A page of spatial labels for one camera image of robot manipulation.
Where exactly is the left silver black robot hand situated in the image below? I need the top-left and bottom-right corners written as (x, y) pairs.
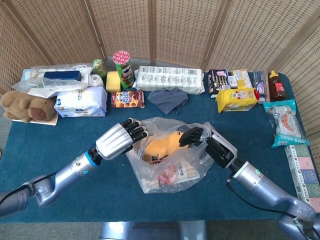
top-left (95, 117), bottom-right (150, 161)

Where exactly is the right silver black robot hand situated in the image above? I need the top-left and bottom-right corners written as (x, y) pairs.
top-left (178, 126), bottom-right (238, 169)

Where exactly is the clear plastic shopping bag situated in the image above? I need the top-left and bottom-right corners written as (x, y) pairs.
top-left (124, 116), bottom-right (216, 195)

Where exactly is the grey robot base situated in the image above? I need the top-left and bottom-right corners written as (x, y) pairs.
top-left (99, 220), bottom-right (208, 240)

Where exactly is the yellow snack bag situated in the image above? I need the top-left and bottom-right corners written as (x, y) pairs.
top-left (215, 87), bottom-right (261, 113)

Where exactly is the crumpled clear bag with goods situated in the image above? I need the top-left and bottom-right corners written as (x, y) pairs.
top-left (11, 62), bottom-right (94, 99)

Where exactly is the blue felt table cover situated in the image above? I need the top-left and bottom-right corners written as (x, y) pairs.
top-left (0, 58), bottom-right (320, 223)

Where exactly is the bamboo chopsticks pack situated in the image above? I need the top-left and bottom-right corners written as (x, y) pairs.
top-left (141, 157), bottom-right (201, 190)

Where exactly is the brown panda cookie box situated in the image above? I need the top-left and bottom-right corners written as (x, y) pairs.
top-left (110, 89), bottom-right (146, 109)

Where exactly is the yellow plush toy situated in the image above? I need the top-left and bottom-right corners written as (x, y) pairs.
top-left (141, 129), bottom-right (193, 163)

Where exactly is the white blue tissue pack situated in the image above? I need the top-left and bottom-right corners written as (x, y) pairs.
top-left (54, 86), bottom-right (108, 118)

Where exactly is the yellow sponge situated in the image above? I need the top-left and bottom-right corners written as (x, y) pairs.
top-left (105, 71), bottom-right (122, 93)

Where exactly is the white tape roll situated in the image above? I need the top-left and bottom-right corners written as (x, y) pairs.
top-left (89, 73), bottom-right (105, 88)

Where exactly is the teal snack package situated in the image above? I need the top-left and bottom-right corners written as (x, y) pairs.
top-left (262, 99), bottom-right (311, 149)

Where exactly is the grey cloth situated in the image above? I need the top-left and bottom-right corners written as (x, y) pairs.
top-left (147, 87), bottom-right (189, 115)

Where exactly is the white flat board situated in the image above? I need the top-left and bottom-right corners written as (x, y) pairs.
top-left (11, 113), bottom-right (60, 127)

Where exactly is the small white box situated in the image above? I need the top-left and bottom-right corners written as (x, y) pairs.
top-left (227, 74), bottom-right (238, 89)

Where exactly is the black snack box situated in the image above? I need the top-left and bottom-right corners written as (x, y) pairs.
top-left (207, 69), bottom-right (232, 99)

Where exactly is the green Pringles can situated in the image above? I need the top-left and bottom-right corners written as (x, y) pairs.
top-left (112, 50), bottom-right (136, 91)

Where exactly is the purple toothpaste package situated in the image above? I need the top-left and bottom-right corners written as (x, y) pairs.
top-left (252, 69), bottom-right (270, 105)

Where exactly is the yellow white box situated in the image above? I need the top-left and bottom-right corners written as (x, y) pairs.
top-left (231, 69), bottom-right (254, 90)

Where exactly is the green bottle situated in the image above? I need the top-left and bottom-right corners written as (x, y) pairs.
top-left (91, 58), bottom-right (108, 80)

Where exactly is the brown honey squeeze bottle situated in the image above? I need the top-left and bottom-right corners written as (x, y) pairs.
top-left (267, 70), bottom-right (286, 102)

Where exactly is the long white paper roll pack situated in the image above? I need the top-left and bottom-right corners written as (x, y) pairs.
top-left (132, 65), bottom-right (206, 95)

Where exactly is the brown capybara plush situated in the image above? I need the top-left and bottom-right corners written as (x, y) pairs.
top-left (0, 89), bottom-right (58, 124)

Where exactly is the dark blue box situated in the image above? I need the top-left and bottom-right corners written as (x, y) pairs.
top-left (42, 70), bottom-right (83, 82)

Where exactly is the multicolour pocket tissue pack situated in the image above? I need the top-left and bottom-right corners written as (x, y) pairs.
top-left (284, 143), bottom-right (320, 205)

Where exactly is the wicker folding screen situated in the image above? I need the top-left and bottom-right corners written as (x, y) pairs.
top-left (0, 0), bottom-right (320, 163)

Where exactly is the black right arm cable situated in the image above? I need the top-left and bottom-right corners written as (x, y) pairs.
top-left (226, 174), bottom-right (320, 238)

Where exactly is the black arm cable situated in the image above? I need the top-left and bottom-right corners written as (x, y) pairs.
top-left (226, 174), bottom-right (320, 238)
top-left (0, 171), bottom-right (59, 201)

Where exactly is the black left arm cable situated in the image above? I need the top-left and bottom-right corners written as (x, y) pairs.
top-left (0, 171), bottom-right (59, 201)

